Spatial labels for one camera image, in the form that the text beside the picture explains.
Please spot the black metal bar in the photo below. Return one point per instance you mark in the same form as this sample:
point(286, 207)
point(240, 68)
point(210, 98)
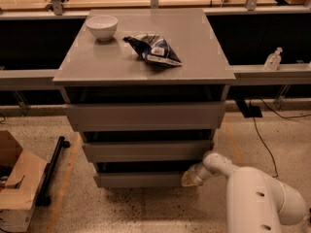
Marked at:
point(43, 199)

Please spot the grey drawer cabinet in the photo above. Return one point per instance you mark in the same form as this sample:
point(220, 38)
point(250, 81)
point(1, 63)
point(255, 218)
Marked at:
point(145, 93)

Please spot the grey top drawer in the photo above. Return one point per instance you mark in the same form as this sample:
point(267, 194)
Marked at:
point(145, 116)

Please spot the black floor power box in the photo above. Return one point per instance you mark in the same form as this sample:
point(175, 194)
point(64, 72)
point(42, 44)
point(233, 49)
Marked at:
point(248, 110)

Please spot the clear sanitizer bottle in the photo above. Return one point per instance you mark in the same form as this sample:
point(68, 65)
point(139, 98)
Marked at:
point(273, 60)

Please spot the grey drawer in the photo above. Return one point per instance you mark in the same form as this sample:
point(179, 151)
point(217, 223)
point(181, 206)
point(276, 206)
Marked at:
point(141, 173)
point(146, 151)
point(145, 116)

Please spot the white ceramic bowl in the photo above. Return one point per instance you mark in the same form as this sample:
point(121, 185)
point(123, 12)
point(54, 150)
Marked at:
point(102, 28)

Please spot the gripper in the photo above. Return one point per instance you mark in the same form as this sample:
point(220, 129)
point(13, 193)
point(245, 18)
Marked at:
point(199, 173)

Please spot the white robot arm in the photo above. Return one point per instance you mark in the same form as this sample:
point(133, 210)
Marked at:
point(255, 202)

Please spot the blue crumpled chip bag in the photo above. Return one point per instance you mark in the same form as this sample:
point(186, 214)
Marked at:
point(153, 48)

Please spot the grey middle drawer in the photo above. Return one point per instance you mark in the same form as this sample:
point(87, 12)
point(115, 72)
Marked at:
point(146, 151)

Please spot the open cardboard box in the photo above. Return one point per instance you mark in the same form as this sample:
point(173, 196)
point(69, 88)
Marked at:
point(22, 174)

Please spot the grey bottom drawer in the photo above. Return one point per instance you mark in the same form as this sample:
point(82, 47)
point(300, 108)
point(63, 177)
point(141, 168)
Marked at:
point(141, 173)

